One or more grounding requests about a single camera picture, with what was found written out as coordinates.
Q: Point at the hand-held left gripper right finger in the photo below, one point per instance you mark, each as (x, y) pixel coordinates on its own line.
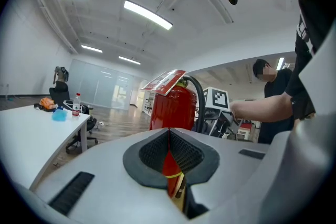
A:
(231, 160)

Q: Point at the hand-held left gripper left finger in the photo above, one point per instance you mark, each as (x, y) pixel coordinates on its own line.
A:
(110, 178)

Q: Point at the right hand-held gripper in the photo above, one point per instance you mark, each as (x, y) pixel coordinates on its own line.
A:
(216, 98)

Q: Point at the red fire extinguisher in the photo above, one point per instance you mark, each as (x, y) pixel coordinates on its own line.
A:
(173, 110)

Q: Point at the person's right forearm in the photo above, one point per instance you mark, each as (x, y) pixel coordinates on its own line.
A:
(262, 108)

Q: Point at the ceiling light panel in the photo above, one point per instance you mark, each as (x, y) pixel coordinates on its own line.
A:
(129, 60)
(280, 63)
(92, 48)
(148, 14)

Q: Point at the clear red-label water bottle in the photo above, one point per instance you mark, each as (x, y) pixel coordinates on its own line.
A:
(76, 106)

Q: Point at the light blue cloth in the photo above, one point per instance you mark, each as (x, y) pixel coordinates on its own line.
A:
(60, 115)

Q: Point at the small blue pouch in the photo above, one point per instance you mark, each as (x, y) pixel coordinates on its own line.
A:
(58, 108)

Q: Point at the white rectangular table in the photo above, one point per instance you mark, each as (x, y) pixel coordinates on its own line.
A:
(31, 133)

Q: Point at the black office chair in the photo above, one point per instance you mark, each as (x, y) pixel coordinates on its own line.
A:
(60, 91)

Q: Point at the person's black shirt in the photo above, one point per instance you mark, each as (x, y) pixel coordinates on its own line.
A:
(309, 21)

